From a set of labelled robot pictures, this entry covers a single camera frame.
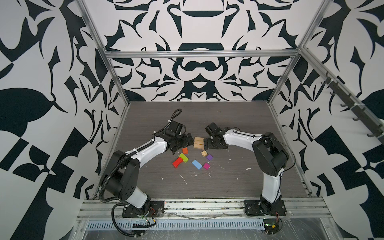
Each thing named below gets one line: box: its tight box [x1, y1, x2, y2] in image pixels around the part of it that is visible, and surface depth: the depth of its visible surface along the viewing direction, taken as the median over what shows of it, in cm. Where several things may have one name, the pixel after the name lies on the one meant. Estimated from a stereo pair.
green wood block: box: [178, 152, 189, 163], surface depth 93 cm
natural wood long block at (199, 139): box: [194, 136, 204, 142], surface depth 98 cm
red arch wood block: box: [172, 154, 188, 169], surface depth 91 cm
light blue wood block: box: [191, 159, 203, 170], surface depth 90 cm
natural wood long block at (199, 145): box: [193, 142, 205, 150], surface depth 98 cm
